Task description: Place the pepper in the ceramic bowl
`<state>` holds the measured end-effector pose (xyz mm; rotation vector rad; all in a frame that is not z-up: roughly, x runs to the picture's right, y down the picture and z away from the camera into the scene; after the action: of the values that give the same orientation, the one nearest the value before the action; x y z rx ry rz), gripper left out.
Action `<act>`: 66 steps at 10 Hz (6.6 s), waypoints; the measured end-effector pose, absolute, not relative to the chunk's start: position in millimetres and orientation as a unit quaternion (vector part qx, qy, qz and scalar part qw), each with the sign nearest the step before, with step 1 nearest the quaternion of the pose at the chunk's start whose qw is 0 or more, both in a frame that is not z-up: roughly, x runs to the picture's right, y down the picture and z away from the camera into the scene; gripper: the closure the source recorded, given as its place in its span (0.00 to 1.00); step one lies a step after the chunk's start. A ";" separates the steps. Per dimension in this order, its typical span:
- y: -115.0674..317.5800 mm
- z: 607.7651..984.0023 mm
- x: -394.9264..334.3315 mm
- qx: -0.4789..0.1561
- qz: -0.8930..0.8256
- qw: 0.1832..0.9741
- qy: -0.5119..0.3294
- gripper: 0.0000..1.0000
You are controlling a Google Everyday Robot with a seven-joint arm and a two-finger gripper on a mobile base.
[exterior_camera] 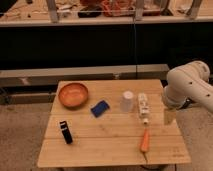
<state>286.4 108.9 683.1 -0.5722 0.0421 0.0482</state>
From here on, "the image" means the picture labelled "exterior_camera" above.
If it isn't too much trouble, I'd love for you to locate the orange ceramic bowl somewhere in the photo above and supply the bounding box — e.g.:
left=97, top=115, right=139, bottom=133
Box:
left=58, top=83, right=88, bottom=108

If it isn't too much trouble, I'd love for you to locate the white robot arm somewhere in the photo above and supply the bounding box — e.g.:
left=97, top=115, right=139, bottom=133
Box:
left=162, top=61, right=213, bottom=125

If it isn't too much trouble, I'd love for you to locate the orange pepper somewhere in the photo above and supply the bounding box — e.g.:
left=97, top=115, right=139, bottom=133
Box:
left=140, top=129, right=149, bottom=153

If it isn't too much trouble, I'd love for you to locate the blue sponge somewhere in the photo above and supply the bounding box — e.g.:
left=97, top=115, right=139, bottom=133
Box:
left=91, top=100, right=110, bottom=117

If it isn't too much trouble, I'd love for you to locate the long wooden bench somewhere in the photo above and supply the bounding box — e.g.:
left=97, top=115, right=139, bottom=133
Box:
left=0, top=64, right=169, bottom=87

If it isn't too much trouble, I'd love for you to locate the black hanging cable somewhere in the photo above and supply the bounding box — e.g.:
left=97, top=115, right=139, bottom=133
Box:
left=132, top=13, right=139, bottom=80

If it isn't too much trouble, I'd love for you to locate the white upside-down cup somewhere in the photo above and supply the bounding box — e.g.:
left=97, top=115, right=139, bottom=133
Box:
left=120, top=91, right=134, bottom=112

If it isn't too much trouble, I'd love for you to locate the wooden folding table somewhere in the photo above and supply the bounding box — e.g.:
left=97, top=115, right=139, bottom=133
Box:
left=38, top=79, right=190, bottom=168

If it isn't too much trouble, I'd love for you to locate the white plastic bottle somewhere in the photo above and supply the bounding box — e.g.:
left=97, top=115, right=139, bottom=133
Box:
left=138, top=93, right=150, bottom=125

